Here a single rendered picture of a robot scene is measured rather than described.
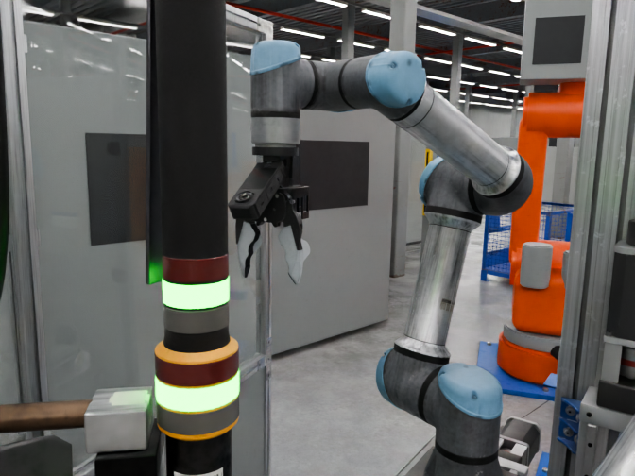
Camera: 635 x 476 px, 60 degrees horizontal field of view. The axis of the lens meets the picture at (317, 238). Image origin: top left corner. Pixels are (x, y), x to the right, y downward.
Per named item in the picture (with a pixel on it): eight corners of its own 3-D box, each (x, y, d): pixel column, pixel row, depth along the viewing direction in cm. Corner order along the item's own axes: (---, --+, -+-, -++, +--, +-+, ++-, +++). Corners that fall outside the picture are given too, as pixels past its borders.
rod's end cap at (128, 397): (106, 402, 28) (146, 399, 28) (113, 385, 30) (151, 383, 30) (108, 439, 28) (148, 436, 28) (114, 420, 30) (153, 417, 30)
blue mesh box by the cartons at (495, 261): (478, 280, 711) (483, 204, 695) (524, 266, 797) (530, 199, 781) (545, 294, 648) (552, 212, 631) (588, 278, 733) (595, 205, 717)
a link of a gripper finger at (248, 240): (261, 271, 93) (279, 223, 90) (242, 279, 88) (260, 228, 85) (246, 263, 94) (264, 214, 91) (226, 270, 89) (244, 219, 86)
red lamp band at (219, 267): (159, 284, 26) (158, 259, 26) (165, 268, 30) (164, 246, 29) (229, 282, 27) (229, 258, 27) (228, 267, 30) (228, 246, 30)
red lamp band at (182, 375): (149, 389, 27) (149, 365, 27) (160, 356, 31) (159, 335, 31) (240, 384, 27) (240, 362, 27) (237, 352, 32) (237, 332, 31)
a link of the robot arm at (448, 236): (416, 429, 104) (481, 147, 103) (364, 399, 116) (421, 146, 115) (455, 426, 111) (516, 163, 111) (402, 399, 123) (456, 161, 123)
